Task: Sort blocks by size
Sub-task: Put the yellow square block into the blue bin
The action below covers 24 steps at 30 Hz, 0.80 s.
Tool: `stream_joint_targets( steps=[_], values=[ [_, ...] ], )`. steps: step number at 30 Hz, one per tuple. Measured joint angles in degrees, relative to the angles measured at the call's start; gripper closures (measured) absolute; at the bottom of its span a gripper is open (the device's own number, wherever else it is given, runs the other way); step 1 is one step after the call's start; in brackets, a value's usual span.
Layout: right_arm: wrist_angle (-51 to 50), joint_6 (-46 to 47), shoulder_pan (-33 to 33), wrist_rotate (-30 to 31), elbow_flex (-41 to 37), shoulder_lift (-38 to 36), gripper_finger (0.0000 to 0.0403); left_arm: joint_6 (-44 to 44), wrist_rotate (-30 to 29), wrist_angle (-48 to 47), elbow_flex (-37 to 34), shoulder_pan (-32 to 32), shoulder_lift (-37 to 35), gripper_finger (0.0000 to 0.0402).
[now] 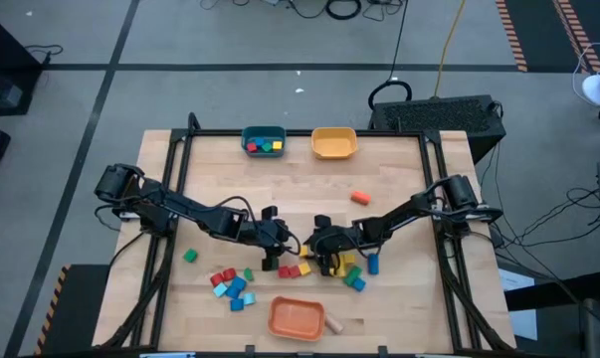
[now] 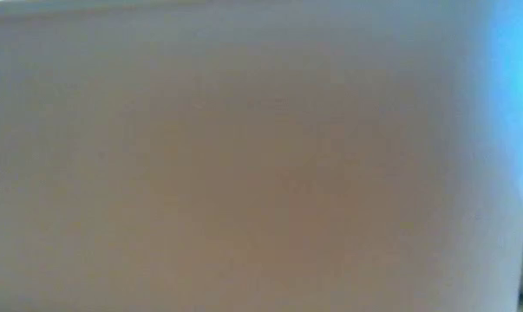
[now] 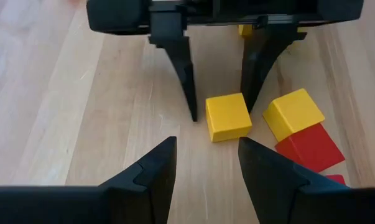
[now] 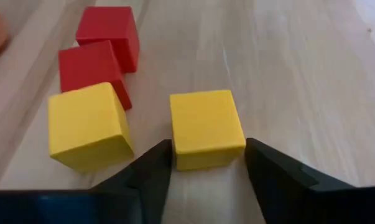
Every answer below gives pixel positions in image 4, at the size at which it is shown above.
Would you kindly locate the yellow wooden cube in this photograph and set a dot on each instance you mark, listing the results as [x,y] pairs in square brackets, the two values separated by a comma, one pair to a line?
[206,124]
[87,124]

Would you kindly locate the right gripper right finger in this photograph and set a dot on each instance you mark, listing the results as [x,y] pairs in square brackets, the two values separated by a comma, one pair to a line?
[283,186]

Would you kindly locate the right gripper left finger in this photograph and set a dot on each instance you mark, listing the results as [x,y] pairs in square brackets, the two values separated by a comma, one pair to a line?
[143,186]

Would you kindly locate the red wooden cube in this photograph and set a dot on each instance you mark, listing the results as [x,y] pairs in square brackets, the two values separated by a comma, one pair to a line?
[84,65]
[112,25]

